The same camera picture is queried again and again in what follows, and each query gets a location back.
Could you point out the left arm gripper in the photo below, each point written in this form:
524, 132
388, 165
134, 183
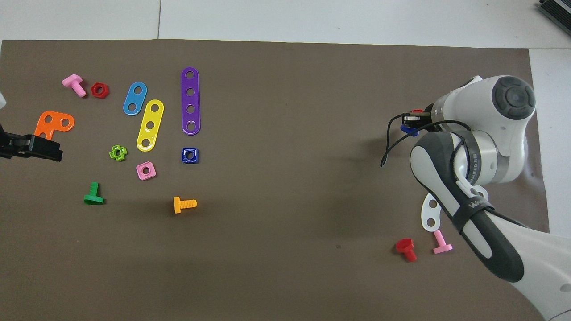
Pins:
12, 145

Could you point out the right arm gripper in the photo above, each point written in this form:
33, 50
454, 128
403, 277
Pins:
439, 117

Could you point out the dark blue plastic bolt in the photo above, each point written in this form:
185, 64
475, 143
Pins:
408, 130

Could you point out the dark blue square nut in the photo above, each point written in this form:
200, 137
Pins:
184, 160

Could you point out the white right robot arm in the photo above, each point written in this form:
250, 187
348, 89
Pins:
535, 254

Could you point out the orange angled three-hole plate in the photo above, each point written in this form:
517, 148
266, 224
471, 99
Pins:
56, 120

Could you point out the dark green plastic bolt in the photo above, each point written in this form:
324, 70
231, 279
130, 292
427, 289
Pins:
94, 189

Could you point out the lime green cross nut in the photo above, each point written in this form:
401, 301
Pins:
111, 154

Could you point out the pink plastic bolt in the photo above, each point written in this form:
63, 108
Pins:
71, 81
439, 238

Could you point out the white curved five-hole plate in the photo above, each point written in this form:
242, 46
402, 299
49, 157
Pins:
424, 213

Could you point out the blue two-hole strip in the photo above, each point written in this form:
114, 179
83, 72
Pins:
134, 99

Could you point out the pink square nut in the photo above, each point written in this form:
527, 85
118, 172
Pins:
151, 175

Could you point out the yellow three-hole strip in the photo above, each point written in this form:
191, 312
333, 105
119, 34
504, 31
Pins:
152, 117

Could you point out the red plastic bolt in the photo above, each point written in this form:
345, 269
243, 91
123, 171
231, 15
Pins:
404, 245

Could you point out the orange plastic bolt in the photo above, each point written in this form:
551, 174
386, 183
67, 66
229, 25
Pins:
177, 205

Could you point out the purple four-hole strip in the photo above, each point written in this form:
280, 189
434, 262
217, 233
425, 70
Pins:
190, 100

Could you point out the grey ribbed metal device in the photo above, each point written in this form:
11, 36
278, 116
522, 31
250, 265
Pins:
557, 9

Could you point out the brown table mat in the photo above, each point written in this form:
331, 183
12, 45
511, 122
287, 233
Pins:
267, 267

